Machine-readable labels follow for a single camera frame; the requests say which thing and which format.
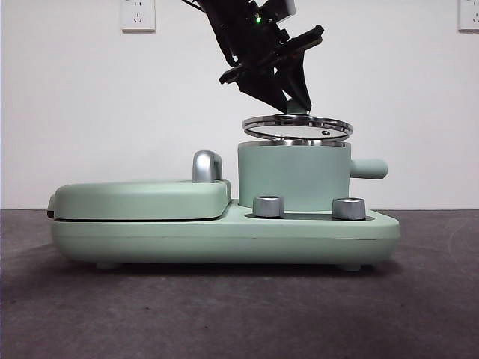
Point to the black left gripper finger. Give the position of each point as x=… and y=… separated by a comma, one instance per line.
x=297, y=82
x=263, y=89

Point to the round glass pot lid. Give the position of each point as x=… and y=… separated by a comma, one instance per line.
x=295, y=127

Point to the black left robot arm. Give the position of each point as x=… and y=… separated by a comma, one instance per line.
x=224, y=7

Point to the mint green steamer pot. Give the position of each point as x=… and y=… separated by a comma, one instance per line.
x=295, y=175

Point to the silver control knob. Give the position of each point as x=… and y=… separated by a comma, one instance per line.
x=348, y=208
x=268, y=206

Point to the mint green breakfast machine base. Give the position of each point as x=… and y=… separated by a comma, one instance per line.
x=224, y=237

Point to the mint green griddle cover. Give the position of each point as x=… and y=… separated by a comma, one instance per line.
x=138, y=200

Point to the white wall socket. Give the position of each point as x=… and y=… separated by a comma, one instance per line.
x=137, y=16
x=469, y=15

